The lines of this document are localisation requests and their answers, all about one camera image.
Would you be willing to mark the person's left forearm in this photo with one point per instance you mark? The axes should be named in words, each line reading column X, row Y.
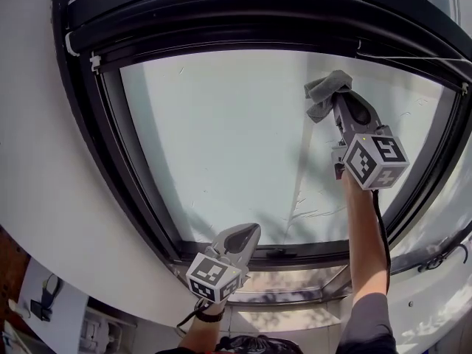
column 199, row 334

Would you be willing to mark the black wristband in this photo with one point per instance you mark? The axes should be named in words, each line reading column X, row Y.
column 210, row 316

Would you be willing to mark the black printed shirt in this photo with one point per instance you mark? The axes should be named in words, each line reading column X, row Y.
column 365, row 326

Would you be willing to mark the black window frame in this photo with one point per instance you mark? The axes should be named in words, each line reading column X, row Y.
column 85, row 98

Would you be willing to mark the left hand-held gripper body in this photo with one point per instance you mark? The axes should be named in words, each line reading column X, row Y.
column 215, row 275

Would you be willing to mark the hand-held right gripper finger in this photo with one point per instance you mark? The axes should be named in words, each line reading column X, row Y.
column 365, row 118
column 343, row 120

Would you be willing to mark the white blind rail clip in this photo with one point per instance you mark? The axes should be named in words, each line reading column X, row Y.
column 94, row 61
column 464, row 89

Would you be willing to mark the frosted window glass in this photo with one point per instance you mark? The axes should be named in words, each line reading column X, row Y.
column 228, row 142

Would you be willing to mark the white table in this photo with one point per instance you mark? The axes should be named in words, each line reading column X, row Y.
column 55, row 319

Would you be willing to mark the black wrought iron hook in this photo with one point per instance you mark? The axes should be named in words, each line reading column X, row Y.
column 439, row 258

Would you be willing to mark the white blind end cap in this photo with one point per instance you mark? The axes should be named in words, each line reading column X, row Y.
column 71, row 44

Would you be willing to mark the grey cloth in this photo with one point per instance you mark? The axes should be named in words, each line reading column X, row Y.
column 326, row 87

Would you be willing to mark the black oval-headed stand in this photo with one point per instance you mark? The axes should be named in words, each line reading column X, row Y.
column 46, row 301

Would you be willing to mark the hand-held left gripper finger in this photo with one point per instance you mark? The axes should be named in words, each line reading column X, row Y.
column 221, row 241
column 248, row 248

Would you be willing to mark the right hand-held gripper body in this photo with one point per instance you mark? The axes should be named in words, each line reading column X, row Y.
column 372, row 160

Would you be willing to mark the black roller blind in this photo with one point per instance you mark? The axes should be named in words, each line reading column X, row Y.
column 221, row 17

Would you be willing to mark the small black box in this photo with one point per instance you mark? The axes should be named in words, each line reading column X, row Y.
column 38, row 308

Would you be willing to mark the white folded plastic rack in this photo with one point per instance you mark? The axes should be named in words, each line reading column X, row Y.
column 99, row 330

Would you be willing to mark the person's right forearm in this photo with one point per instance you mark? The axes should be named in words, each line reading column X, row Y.
column 363, row 242

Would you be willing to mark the white drawer cabinet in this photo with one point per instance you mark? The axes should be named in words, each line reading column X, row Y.
column 11, row 341

